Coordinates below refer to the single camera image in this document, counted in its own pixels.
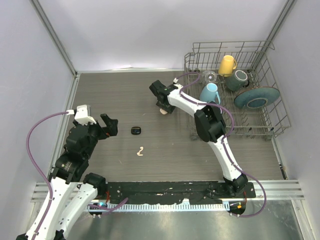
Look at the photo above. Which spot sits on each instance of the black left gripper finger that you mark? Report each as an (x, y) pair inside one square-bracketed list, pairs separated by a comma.
[(109, 122), (112, 128)]

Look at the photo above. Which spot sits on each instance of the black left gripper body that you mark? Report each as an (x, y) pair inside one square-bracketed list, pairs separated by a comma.
[(98, 132)]

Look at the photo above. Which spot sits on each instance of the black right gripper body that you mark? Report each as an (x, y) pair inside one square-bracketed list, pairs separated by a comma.
[(169, 109)]

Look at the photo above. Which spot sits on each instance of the beige earbud charging case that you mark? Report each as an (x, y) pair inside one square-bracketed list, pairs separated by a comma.
[(163, 112)]

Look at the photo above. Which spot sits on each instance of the black gold-trimmed earbud case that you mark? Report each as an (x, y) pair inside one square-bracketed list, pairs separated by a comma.
[(136, 130)]

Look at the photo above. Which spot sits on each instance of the beige earbud pair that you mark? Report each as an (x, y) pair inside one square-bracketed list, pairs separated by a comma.
[(139, 153)]

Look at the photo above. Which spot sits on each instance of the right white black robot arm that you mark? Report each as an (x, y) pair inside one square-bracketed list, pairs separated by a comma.
[(210, 127)]

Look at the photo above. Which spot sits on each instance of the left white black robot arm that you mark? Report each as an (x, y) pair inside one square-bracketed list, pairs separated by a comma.
[(69, 193)]

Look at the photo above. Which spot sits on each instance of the light blue mug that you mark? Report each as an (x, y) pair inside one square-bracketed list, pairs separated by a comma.
[(210, 94)]

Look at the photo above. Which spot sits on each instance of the clear drinking glass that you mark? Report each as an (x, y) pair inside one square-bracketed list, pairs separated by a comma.
[(208, 76)]

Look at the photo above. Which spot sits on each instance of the yellow mug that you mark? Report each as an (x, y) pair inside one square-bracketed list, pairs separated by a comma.
[(227, 66)]

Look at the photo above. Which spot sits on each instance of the grey-green mug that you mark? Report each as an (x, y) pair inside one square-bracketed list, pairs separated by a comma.
[(239, 79)]

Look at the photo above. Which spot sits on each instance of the teal ceramic plate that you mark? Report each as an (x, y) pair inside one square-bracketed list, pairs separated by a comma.
[(256, 98)]

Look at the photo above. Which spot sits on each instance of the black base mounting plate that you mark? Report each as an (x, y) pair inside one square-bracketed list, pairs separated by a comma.
[(174, 192)]

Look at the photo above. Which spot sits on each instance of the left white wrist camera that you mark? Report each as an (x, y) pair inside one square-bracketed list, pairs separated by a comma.
[(82, 115)]

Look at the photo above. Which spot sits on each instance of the grey wire dish rack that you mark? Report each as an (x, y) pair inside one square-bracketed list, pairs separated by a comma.
[(268, 121)]

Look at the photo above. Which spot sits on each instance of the white slotted cable duct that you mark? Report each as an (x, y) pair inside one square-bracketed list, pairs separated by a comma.
[(183, 207)]

